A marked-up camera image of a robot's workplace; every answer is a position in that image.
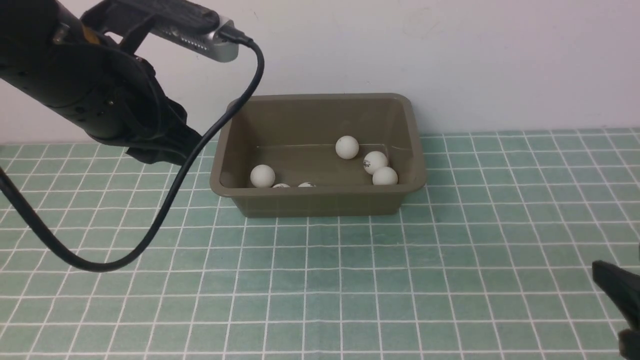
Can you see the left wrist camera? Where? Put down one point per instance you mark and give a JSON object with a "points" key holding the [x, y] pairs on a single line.
{"points": [[181, 22]]}

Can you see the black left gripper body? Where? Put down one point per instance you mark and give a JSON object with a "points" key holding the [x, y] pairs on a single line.
{"points": [[109, 94]]}

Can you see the olive brown plastic bin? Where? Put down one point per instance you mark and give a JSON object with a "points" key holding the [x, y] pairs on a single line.
{"points": [[296, 136]]}

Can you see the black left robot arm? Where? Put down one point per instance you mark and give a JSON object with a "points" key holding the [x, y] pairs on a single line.
{"points": [[30, 27]]}

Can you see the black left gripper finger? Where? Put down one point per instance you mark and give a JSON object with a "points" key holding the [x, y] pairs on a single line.
{"points": [[173, 147]]}

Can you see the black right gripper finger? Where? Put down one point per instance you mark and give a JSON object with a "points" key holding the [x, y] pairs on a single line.
{"points": [[622, 288], [629, 344]]}

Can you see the green checked tablecloth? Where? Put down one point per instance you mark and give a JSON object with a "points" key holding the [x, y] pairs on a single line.
{"points": [[490, 260]]}

